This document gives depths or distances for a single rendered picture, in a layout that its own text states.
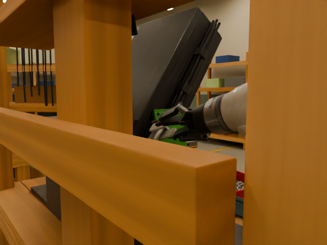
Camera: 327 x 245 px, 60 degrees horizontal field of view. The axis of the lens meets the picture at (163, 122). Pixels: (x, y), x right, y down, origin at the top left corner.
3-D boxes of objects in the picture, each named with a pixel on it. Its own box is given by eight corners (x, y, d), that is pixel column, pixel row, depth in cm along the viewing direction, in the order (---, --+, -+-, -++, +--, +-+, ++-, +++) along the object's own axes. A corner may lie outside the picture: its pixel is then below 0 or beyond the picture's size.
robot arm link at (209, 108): (227, 84, 65) (208, 91, 69) (213, 113, 60) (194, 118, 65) (249, 111, 68) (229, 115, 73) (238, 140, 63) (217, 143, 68)
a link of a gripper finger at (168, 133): (175, 127, 83) (177, 129, 83) (161, 131, 88) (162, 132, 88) (171, 135, 81) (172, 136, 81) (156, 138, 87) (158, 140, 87)
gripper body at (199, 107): (228, 117, 72) (202, 123, 79) (208, 94, 69) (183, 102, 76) (219, 139, 68) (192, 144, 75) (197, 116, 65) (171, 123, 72)
